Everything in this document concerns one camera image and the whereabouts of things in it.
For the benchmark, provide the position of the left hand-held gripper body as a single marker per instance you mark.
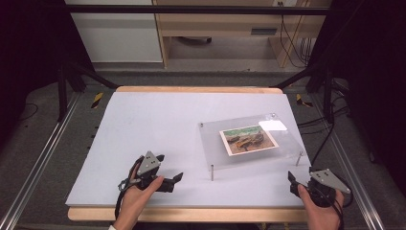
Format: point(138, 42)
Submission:
point(148, 163)

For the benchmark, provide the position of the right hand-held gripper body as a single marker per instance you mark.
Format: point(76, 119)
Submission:
point(328, 180)

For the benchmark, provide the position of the clear acrylic picture frame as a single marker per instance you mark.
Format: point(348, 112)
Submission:
point(217, 150)

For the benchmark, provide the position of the boat painting print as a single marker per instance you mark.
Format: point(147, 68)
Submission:
point(249, 140)

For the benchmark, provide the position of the person's right hand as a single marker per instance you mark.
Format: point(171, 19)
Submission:
point(322, 214)

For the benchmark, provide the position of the person's left hand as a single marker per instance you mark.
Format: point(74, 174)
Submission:
point(137, 201)

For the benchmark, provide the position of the white foam board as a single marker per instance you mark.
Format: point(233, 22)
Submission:
point(143, 127)

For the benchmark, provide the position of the wooden table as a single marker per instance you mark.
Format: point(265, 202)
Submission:
point(198, 214)

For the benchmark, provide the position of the yellow clamp right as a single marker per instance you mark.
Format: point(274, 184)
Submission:
point(300, 100)

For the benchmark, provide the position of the yellow black tape strip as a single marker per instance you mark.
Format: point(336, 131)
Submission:
point(97, 100)

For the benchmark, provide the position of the black metal stand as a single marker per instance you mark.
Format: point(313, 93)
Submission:
point(328, 96)
point(63, 96)

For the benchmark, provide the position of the black curtain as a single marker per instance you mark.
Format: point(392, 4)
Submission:
point(373, 80)
point(28, 48)

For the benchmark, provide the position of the white cabinet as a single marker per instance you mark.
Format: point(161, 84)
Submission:
point(118, 38)

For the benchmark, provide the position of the wooden desk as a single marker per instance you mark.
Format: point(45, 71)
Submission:
point(220, 24)

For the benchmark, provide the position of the black horizontal bar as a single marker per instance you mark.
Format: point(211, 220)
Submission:
point(191, 10)

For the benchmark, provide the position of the aluminium rail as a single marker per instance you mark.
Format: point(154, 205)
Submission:
point(351, 172)
point(38, 163)

